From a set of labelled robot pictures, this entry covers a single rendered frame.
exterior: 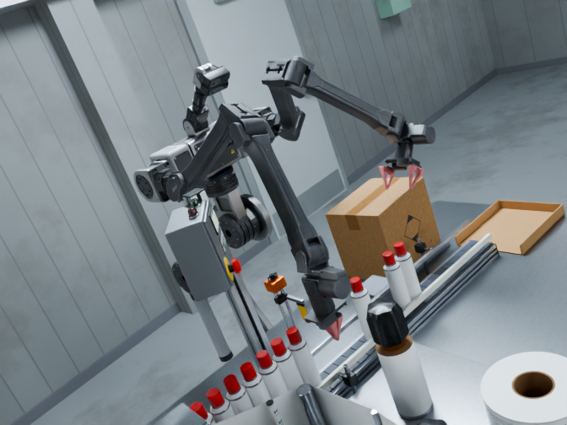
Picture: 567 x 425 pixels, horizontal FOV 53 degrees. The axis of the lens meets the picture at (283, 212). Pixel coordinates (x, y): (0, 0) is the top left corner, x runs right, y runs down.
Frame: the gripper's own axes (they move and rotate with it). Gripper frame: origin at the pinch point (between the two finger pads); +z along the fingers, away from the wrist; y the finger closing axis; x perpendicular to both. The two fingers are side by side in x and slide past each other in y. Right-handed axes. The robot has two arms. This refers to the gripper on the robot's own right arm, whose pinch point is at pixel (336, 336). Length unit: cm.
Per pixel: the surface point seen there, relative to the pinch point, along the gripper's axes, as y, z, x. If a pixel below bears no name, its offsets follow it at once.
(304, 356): -8.9, 0.7, 3.9
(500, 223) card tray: 96, 20, 11
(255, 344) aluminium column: -13.4, -1.9, 18.8
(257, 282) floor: 112, 102, 243
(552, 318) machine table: 48, 20, -31
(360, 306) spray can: 14.8, 1.4, 4.7
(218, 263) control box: -19.4, -34.3, 5.8
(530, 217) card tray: 102, 20, 2
